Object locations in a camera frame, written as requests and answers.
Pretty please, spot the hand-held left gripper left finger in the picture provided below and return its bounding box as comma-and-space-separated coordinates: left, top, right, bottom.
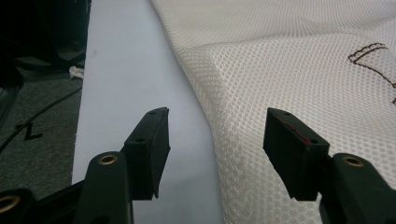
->
120, 106, 172, 201

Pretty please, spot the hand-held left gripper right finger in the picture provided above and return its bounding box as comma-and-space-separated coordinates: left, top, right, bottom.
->
262, 107, 331, 202

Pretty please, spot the cream mesh laundry bag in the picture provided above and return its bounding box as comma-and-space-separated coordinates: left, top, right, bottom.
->
148, 0, 396, 224

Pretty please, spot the white table sheet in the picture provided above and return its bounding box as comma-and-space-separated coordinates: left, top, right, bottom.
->
71, 0, 227, 224

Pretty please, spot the small white crumpled tissue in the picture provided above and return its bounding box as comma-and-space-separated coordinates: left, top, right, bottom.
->
68, 65, 85, 79

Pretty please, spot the black metal stand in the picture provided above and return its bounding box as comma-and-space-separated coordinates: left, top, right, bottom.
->
12, 0, 92, 82

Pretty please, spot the thin black floor cable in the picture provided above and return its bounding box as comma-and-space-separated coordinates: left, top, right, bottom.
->
0, 87, 83, 153

